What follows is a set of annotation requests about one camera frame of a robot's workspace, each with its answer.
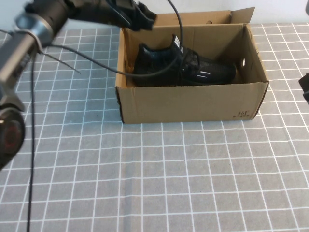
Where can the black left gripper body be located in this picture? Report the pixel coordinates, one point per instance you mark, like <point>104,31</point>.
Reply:
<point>106,10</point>

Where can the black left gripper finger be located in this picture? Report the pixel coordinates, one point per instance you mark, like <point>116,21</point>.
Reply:
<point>142,25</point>
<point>147,13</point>

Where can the black knit sneaker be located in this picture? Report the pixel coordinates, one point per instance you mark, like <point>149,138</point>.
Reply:
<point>212,70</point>

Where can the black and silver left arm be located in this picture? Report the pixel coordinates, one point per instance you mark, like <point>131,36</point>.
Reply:
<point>14,60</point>

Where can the brown cardboard shoe box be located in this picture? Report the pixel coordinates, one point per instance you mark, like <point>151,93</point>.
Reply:
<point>193,104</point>

